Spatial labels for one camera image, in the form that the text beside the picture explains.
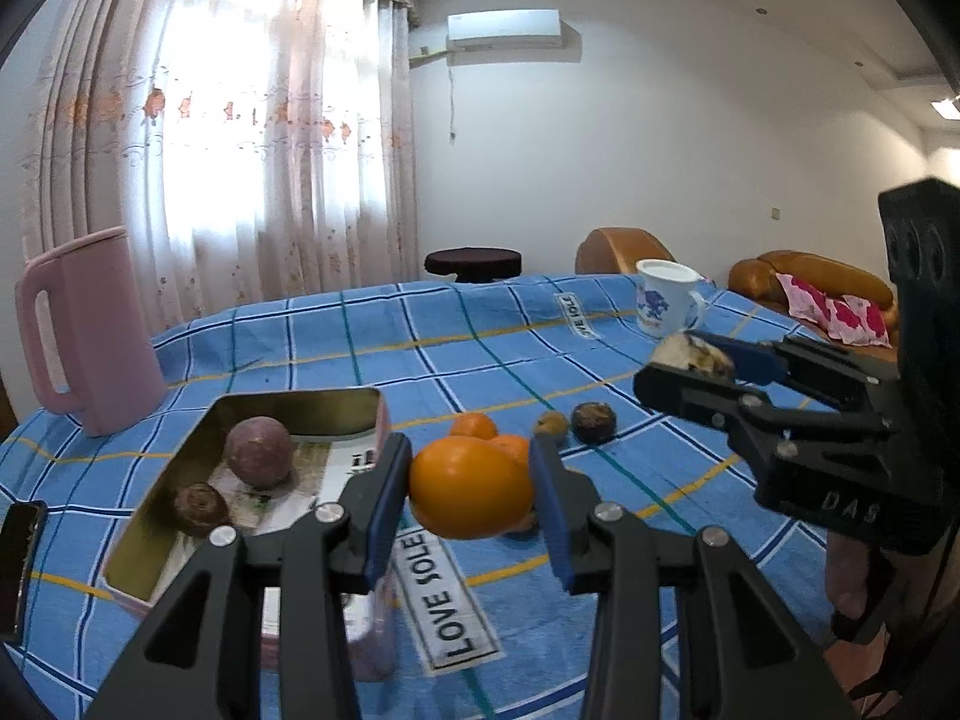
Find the small orange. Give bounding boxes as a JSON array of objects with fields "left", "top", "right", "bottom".
[
  {"left": 487, "top": 434, "right": 533, "bottom": 467},
  {"left": 448, "top": 412, "right": 500, "bottom": 441}
]

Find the white air conditioner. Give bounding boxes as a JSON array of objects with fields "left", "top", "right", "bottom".
[{"left": 445, "top": 10, "right": 563, "bottom": 52}]

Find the person's right hand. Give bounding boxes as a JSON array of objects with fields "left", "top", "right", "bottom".
[{"left": 823, "top": 531, "right": 890, "bottom": 644}]

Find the white printed mug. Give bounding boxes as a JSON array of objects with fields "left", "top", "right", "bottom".
[{"left": 635, "top": 258, "right": 708, "bottom": 339}]

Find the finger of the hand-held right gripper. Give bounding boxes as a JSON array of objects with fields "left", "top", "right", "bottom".
[
  {"left": 633, "top": 362, "right": 899, "bottom": 497},
  {"left": 685, "top": 329, "right": 899, "bottom": 412}
]

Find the sheer floral curtain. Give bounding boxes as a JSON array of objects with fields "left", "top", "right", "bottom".
[{"left": 19, "top": 0, "right": 421, "bottom": 323}]

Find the dark round stool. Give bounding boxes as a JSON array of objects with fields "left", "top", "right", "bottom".
[{"left": 424, "top": 247, "right": 524, "bottom": 285}]

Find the wrinkled brown passion fruit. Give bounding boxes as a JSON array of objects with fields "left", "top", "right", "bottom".
[{"left": 173, "top": 483, "right": 230, "bottom": 539}]

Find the pink electric kettle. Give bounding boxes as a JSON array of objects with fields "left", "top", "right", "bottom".
[{"left": 16, "top": 226, "right": 170, "bottom": 438}]

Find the brown leather sofa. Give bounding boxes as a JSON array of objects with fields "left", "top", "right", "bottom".
[{"left": 727, "top": 250, "right": 901, "bottom": 350}]

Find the large orange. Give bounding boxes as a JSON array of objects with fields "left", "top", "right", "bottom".
[{"left": 409, "top": 436, "right": 536, "bottom": 540}]

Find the metal tin box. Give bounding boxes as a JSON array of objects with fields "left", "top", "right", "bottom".
[{"left": 103, "top": 388, "right": 400, "bottom": 685}]

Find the large purple passion fruit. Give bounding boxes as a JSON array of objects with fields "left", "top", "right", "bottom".
[{"left": 223, "top": 416, "right": 294, "bottom": 488}]

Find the blue plaid tablecloth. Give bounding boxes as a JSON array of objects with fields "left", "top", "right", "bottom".
[{"left": 0, "top": 271, "right": 901, "bottom": 720}]

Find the pink floral cushion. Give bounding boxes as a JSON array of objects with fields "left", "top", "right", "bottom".
[{"left": 775, "top": 273, "right": 899, "bottom": 347}]

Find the dark brown passion fruit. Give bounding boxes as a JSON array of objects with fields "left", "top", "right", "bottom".
[{"left": 571, "top": 402, "right": 618, "bottom": 443}]

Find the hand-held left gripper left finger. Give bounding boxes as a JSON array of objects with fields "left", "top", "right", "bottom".
[{"left": 86, "top": 433, "right": 414, "bottom": 720}]

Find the black phone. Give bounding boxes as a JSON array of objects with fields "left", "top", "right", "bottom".
[{"left": 0, "top": 500, "right": 50, "bottom": 644}]

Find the pale brown mottled fruit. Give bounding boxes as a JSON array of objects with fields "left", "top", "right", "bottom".
[{"left": 651, "top": 333, "right": 737, "bottom": 383}]

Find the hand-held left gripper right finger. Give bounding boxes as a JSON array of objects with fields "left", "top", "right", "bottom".
[{"left": 529, "top": 436, "right": 850, "bottom": 720}]

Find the brown leather armchair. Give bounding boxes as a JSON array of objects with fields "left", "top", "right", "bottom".
[{"left": 575, "top": 227, "right": 677, "bottom": 275}]

